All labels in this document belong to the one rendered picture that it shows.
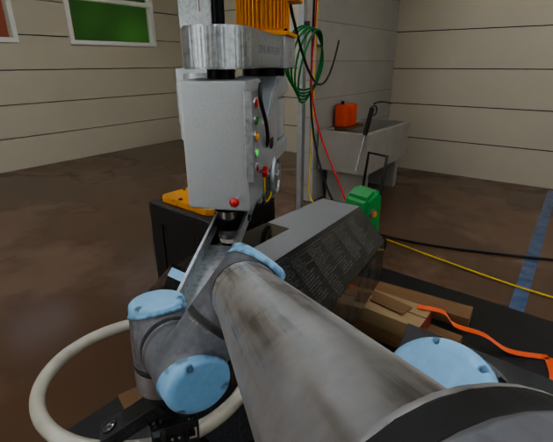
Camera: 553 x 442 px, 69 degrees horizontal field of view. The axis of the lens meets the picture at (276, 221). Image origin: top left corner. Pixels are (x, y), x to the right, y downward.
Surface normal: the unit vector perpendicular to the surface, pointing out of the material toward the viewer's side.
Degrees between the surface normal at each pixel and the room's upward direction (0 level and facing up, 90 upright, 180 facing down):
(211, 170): 90
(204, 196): 90
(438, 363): 41
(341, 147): 90
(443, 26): 90
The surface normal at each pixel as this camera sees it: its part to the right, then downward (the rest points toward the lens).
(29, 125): 0.81, 0.21
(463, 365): -0.42, -0.50
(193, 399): 0.49, 0.33
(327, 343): -0.21, -0.98
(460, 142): -0.59, 0.30
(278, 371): -0.74, -0.65
